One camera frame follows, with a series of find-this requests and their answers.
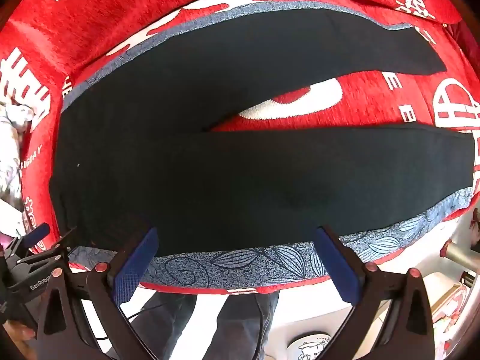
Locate red printed blanket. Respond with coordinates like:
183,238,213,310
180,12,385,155
0,0,480,298

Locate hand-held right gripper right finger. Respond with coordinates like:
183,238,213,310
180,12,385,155
314,226,436,360

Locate grey metal tube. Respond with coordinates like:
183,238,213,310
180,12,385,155
442,238,480,271

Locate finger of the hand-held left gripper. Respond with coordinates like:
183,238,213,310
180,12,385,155
14,223,52,251
15,227,78,271

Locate person's left hand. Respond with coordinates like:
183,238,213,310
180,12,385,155
0,317,38,351

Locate black cable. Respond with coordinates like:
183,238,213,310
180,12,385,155
94,300,188,343

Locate dark red printed pillow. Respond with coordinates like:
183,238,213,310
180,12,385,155
445,18,480,96

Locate black pants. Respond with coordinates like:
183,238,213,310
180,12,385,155
50,9,477,253

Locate red patterned box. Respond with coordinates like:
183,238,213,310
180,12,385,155
431,281,474,346

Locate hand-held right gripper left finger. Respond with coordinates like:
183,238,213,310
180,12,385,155
35,227,160,360

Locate blue leaf-patterned cloth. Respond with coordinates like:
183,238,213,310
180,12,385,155
61,1,476,290

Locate person's right leg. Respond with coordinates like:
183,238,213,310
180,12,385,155
217,291,280,360

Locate pale floral cloth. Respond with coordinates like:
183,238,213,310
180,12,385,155
0,103,35,235

